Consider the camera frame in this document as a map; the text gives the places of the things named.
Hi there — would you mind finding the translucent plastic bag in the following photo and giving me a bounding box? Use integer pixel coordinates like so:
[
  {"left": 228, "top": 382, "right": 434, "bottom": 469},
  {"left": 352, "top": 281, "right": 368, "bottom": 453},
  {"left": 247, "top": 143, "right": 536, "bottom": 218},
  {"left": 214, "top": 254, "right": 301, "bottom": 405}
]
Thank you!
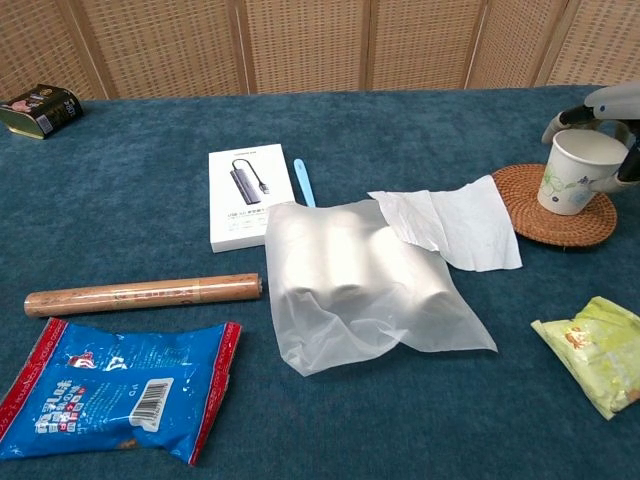
[{"left": 263, "top": 198, "right": 499, "bottom": 379}]

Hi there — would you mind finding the light blue plastic stick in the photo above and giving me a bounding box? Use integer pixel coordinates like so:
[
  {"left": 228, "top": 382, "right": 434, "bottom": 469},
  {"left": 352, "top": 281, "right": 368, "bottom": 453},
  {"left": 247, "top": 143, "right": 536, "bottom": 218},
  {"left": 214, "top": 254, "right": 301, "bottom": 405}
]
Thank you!
[{"left": 292, "top": 158, "right": 317, "bottom": 209}]

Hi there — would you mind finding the white product box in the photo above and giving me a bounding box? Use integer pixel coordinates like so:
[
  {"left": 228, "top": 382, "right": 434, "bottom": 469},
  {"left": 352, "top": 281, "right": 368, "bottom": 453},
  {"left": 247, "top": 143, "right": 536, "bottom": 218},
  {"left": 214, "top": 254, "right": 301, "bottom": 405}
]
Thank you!
[{"left": 208, "top": 143, "right": 297, "bottom": 255}]

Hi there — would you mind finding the blue felt table cover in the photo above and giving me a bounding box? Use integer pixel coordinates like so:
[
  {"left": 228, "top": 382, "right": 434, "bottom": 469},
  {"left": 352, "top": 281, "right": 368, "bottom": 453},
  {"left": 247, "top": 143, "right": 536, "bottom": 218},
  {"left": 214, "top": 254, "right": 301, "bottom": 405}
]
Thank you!
[{"left": 0, "top": 82, "right": 640, "bottom": 480}]

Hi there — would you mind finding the small white paper cup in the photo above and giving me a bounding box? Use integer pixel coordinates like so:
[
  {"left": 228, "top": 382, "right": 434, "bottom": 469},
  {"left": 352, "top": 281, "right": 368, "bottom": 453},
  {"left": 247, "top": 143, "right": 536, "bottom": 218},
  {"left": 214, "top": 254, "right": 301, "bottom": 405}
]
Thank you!
[{"left": 537, "top": 128, "right": 630, "bottom": 217}]

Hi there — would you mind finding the yellow-green snack packet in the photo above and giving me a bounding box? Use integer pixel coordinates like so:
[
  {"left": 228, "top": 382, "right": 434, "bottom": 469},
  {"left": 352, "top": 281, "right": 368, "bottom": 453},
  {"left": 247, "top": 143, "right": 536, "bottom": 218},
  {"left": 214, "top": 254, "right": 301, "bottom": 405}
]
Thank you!
[{"left": 530, "top": 295, "right": 640, "bottom": 421}]

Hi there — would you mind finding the woven bamboo folding screen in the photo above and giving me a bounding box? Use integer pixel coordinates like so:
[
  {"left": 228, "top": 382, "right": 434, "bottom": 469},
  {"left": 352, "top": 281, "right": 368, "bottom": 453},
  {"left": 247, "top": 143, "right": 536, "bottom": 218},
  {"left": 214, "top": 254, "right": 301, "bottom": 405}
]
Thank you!
[{"left": 0, "top": 0, "right": 640, "bottom": 101}]

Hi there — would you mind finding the blue snack bag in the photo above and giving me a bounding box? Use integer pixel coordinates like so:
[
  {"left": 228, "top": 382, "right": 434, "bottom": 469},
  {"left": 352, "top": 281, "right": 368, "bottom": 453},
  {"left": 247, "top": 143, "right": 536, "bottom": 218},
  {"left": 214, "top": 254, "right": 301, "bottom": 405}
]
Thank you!
[{"left": 0, "top": 317, "right": 243, "bottom": 467}]

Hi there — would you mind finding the brown cylindrical roll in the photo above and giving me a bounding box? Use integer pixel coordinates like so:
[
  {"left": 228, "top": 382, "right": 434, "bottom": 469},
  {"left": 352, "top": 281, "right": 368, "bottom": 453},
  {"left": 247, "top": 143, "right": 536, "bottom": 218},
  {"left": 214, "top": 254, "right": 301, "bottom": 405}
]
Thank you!
[{"left": 23, "top": 272, "right": 264, "bottom": 318}]

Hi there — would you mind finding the round woven rattan coaster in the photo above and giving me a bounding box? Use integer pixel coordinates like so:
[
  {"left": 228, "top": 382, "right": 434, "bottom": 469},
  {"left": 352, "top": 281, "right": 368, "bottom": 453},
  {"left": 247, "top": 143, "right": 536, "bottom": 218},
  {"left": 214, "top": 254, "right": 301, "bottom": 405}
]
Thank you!
[{"left": 490, "top": 163, "right": 618, "bottom": 248}]

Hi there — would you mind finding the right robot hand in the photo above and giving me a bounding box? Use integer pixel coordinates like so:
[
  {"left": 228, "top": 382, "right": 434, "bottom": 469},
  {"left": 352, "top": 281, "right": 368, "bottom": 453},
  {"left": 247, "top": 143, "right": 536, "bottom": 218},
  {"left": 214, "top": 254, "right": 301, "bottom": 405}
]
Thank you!
[{"left": 542, "top": 82, "right": 640, "bottom": 195}]

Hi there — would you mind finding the white paper roll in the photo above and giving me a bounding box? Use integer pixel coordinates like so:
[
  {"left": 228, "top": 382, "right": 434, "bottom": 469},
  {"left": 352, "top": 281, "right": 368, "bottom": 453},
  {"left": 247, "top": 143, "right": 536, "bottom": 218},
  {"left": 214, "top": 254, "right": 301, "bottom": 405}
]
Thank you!
[
  {"left": 367, "top": 227, "right": 451, "bottom": 314},
  {"left": 272, "top": 212, "right": 331, "bottom": 302},
  {"left": 324, "top": 212, "right": 375, "bottom": 297}
]

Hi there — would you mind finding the white tissue sheet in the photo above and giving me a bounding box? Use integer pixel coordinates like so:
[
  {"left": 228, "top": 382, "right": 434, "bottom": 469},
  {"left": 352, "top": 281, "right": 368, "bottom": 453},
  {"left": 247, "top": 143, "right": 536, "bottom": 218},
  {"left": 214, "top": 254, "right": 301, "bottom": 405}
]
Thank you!
[{"left": 367, "top": 174, "right": 524, "bottom": 273}]

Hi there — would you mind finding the black tin can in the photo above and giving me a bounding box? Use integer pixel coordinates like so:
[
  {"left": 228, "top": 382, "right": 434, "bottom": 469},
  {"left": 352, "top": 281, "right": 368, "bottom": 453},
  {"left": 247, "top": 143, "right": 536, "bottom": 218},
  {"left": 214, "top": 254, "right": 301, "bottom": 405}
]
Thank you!
[{"left": 0, "top": 83, "right": 85, "bottom": 140}]

